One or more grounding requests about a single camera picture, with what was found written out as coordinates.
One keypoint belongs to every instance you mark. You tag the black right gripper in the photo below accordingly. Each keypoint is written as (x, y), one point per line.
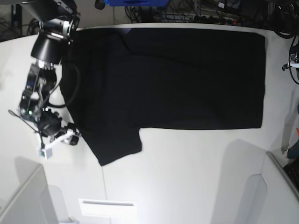
(49, 125)

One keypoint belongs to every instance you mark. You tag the black T-shirt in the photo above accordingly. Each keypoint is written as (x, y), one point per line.
(120, 81)

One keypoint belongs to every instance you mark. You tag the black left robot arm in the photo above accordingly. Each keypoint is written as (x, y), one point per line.
(284, 21)

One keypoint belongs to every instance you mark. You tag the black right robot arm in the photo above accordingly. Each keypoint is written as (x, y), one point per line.
(58, 20)

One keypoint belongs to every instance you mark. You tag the blue plastic bin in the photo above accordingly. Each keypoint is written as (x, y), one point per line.
(139, 3)

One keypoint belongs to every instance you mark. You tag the white power strip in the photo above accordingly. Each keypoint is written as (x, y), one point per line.
(206, 19)

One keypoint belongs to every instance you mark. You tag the black keyboard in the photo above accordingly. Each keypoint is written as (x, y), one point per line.
(292, 170)

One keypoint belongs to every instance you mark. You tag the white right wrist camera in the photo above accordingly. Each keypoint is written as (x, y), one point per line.
(46, 153)

